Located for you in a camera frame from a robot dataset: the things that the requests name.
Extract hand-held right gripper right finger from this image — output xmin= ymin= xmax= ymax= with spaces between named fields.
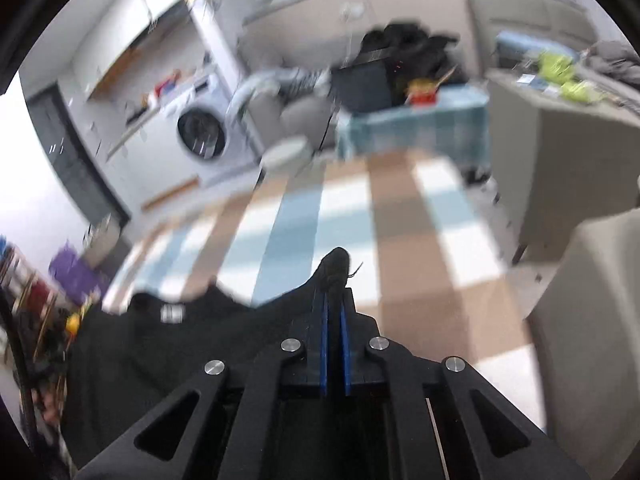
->
xmin=341 ymin=287 xmax=593 ymax=480

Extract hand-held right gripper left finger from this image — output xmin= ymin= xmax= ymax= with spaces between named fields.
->
xmin=75 ymin=285 xmax=332 ymax=480

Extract black knit sweater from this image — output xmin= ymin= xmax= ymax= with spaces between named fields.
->
xmin=60 ymin=247 xmax=361 ymax=471

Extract grey clothes pile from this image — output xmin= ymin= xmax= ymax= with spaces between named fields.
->
xmin=582 ymin=40 xmax=640 ymax=81

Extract plaid blanket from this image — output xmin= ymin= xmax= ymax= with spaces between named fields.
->
xmin=102 ymin=150 xmax=548 ymax=441

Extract round white stool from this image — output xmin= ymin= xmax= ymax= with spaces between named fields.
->
xmin=260 ymin=137 xmax=311 ymax=171

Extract woven basket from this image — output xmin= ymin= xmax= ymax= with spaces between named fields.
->
xmin=82 ymin=215 xmax=123 ymax=266

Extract white washing machine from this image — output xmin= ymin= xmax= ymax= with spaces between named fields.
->
xmin=167 ymin=72 xmax=266 ymax=183

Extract large grey cabinet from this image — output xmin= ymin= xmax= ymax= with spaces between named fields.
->
xmin=527 ymin=210 xmax=640 ymax=480

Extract white kitchen base cabinets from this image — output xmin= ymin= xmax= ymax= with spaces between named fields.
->
xmin=107 ymin=105 xmax=211 ymax=211

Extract black electric cooker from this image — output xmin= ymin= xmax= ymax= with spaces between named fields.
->
xmin=332 ymin=55 xmax=408 ymax=113

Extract purple bag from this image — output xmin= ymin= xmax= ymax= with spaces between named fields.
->
xmin=50 ymin=245 xmax=108 ymax=306

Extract houndstooth cushion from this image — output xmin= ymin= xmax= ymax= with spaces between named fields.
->
xmin=290 ymin=70 xmax=331 ymax=93

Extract red bowl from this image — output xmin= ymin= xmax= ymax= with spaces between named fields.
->
xmin=405 ymin=80 xmax=441 ymax=106

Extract light grey hoodie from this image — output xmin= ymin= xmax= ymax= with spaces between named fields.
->
xmin=227 ymin=67 xmax=301 ymax=116

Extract small grey cabinet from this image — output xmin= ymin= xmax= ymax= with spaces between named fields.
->
xmin=487 ymin=67 xmax=640 ymax=261

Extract black framed glass door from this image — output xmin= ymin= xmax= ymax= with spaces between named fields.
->
xmin=25 ymin=85 xmax=133 ymax=226

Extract black jacket pile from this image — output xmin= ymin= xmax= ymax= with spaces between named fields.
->
xmin=357 ymin=22 xmax=471 ymax=91

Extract wooden shoe rack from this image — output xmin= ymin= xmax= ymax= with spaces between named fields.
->
xmin=0 ymin=245 xmax=66 ymax=361

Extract blue pillow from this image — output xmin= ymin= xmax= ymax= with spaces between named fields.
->
xmin=497 ymin=30 xmax=546 ymax=68

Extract green ceramic figure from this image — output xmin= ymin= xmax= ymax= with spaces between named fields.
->
xmin=537 ymin=52 xmax=601 ymax=103

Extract grey padded headboard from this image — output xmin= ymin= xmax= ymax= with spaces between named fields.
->
xmin=467 ymin=0 xmax=596 ymax=56

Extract white wall cabinets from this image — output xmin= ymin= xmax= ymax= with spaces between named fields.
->
xmin=75 ymin=0 xmax=196 ymax=101

